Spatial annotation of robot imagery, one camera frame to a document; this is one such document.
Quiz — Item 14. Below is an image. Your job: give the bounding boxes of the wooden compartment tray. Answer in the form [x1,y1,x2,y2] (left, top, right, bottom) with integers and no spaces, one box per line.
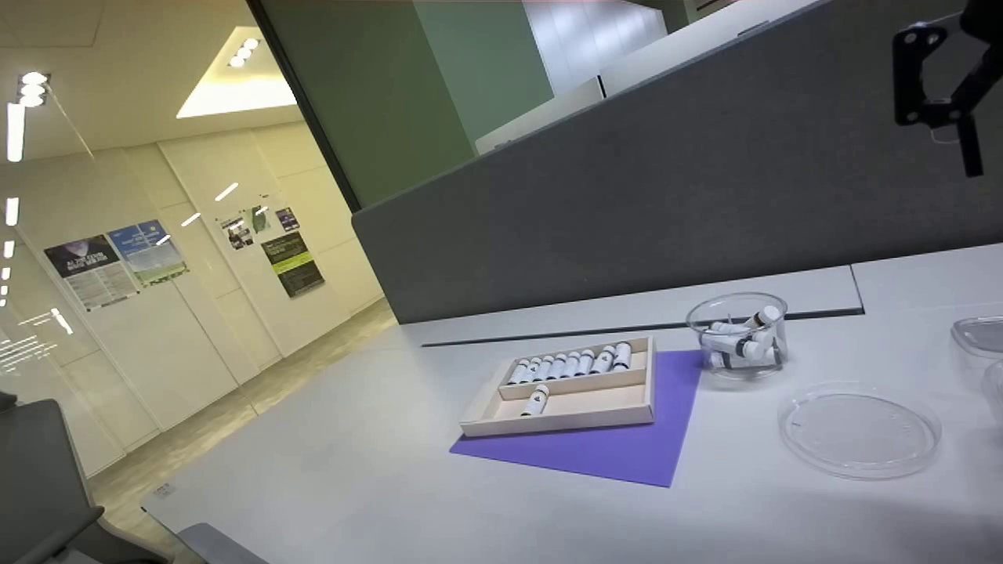
[462,333,658,438]

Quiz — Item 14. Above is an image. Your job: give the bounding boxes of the clear glass bowl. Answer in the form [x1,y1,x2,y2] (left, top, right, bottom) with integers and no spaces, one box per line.
[683,287,792,389]

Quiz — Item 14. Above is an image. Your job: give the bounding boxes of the clear round dish lid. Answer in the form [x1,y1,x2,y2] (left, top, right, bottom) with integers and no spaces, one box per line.
[778,389,944,482]

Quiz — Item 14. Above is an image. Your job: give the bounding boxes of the black office chair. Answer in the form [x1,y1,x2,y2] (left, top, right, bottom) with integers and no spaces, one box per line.
[0,389,171,564]

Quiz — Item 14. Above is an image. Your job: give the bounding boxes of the black and green wall poster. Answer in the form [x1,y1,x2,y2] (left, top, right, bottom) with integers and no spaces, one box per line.
[261,229,327,301]

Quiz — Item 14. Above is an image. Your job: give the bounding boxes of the blue and green wall poster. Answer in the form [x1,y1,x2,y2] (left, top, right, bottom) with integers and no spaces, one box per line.
[106,218,193,292]

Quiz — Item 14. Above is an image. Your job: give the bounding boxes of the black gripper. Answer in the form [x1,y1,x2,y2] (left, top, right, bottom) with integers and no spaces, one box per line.
[892,0,1003,179]

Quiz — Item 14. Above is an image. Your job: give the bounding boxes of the white ledge behind partition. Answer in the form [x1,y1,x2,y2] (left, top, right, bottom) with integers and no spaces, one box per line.
[473,0,829,158]

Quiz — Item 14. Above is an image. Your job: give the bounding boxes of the purple square mat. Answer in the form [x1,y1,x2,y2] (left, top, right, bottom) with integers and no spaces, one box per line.
[450,347,705,493]

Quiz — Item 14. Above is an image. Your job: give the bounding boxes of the dark gray partition panel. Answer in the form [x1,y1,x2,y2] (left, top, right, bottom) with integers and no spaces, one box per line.
[351,0,1003,325]

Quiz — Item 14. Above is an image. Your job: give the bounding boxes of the bright ceiling light panel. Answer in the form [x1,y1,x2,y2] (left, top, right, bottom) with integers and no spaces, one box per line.
[172,24,302,122]

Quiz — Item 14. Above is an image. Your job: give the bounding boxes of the wall poster with dark photo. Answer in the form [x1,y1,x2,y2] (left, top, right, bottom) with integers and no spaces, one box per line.
[40,232,139,314]

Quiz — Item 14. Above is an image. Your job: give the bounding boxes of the clear glass jar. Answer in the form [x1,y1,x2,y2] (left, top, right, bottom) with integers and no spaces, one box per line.
[950,314,1003,421]

